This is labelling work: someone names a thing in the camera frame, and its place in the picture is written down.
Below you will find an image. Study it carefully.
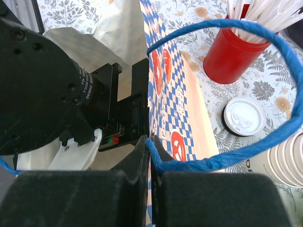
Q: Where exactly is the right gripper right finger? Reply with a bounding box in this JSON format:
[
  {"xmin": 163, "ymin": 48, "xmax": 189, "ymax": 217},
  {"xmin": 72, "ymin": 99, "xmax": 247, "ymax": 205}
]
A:
[{"xmin": 151, "ymin": 133, "xmax": 292, "ymax": 227}]

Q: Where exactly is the white wrapped straws bundle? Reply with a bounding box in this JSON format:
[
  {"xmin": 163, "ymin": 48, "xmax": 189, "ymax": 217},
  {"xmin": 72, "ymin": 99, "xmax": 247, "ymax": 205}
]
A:
[{"xmin": 227, "ymin": 0, "xmax": 303, "ymax": 33}]

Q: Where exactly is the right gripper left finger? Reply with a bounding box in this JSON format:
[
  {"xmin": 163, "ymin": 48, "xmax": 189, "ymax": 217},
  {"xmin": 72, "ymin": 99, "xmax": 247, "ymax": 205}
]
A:
[{"xmin": 0, "ymin": 136, "xmax": 149, "ymax": 227}]

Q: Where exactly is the floral table mat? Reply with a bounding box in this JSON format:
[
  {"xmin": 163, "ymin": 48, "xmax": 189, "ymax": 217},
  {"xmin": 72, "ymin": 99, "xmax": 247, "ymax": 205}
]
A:
[{"xmin": 36, "ymin": 0, "xmax": 303, "ymax": 227}]

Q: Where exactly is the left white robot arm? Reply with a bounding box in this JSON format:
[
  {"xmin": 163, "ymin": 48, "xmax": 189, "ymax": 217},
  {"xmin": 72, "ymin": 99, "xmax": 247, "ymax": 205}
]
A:
[{"xmin": 0, "ymin": 19, "xmax": 149, "ymax": 156}]

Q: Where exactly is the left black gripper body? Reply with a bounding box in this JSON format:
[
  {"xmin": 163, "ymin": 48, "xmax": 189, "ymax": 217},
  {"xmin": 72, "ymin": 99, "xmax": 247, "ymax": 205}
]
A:
[{"xmin": 92, "ymin": 58, "xmax": 150, "ymax": 152}]

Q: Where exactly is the blue checkered paper bag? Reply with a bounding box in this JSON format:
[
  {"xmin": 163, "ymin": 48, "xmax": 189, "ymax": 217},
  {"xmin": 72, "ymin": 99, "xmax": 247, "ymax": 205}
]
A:
[{"xmin": 0, "ymin": 0, "xmax": 303, "ymax": 227}]

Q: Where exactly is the stack of white lids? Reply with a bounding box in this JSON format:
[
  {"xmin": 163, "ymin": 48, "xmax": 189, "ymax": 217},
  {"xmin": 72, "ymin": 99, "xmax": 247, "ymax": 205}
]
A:
[{"xmin": 221, "ymin": 97, "xmax": 266, "ymax": 137}]

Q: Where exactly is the red straw holder cup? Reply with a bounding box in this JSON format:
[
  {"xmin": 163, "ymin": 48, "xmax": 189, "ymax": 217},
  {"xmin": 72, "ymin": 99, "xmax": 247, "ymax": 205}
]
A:
[{"xmin": 203, "ymin": 4, "xmax": 279, "ymax": 85}]

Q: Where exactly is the stack of paper cups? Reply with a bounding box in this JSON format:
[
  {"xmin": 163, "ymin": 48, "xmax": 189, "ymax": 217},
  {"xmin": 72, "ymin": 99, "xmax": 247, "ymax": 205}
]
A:
[{"xmin": 244, "ymin": 132, "xmax": 303, "ymax": 189}]

